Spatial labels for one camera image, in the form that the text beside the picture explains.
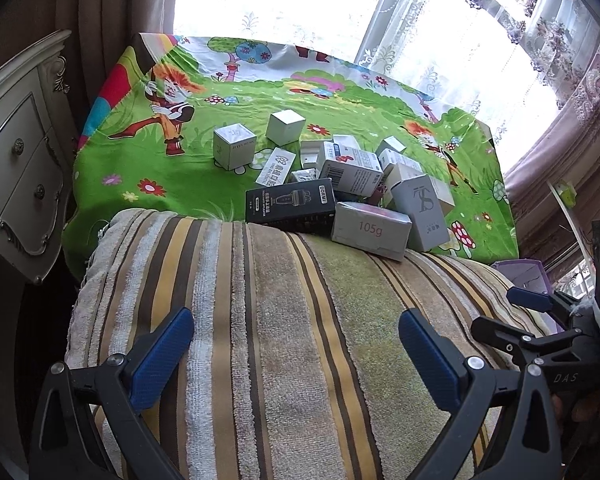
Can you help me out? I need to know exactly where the white cube box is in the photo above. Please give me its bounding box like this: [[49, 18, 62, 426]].
[[213, 124, 257, 170], [265, 110, 306, 146]]

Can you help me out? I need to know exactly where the person's right hand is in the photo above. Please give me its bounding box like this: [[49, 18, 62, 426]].
[[552, 390, 600, 464]]

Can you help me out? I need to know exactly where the purple cardboard storage box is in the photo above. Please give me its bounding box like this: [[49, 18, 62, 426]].
[[492, 258, 553, 294]]

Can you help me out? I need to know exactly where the pink lace curtain right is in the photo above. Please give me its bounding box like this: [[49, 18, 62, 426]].
[[505, 44, 600, 276]]

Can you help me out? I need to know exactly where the grey TS tall box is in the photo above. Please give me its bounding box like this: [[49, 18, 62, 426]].
[[390, 176, 450, 252]]

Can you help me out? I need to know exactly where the grey 105g box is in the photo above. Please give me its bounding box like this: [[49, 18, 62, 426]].
[[332, 202, 412, 261]]

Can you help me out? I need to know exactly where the striped beige towel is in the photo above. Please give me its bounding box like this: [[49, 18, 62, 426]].
[[66, 208, 548, 479]]

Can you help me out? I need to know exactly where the white barcode medicine box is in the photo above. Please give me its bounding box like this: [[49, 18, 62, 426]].
[[316, 142, 384, 197]]

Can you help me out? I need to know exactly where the black product box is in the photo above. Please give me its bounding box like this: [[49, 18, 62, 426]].
[[246, 179, 336, 237]]

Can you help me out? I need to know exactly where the white ornate cabinet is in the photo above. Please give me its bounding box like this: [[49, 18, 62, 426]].
[[0, 30, 78, 283]]

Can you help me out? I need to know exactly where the sheer embroidered curtain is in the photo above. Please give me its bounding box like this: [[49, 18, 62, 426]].
[[356, 0, 600, 132]]

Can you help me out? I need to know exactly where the green cartoon tablecloth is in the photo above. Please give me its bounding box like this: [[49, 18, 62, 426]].
[[62, 32, 519, 275]]

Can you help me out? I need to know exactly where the white text flat box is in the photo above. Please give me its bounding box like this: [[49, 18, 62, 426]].
[[256, 148, 296, 188]]

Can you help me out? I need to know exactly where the brown curtain left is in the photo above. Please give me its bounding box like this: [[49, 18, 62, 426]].
[[54, 0, 182, 126]]

